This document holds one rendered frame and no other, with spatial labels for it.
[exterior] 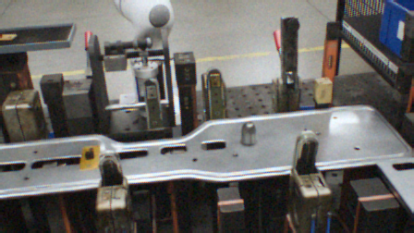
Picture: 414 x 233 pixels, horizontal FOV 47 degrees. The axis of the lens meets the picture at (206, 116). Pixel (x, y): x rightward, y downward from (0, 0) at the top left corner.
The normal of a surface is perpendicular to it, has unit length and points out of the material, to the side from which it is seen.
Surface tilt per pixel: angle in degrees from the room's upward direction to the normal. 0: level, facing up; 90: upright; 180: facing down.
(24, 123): 90
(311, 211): 90
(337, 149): 0
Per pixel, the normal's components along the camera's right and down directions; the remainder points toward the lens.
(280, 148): -0.04, -0.87
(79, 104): 0.12, 0.49
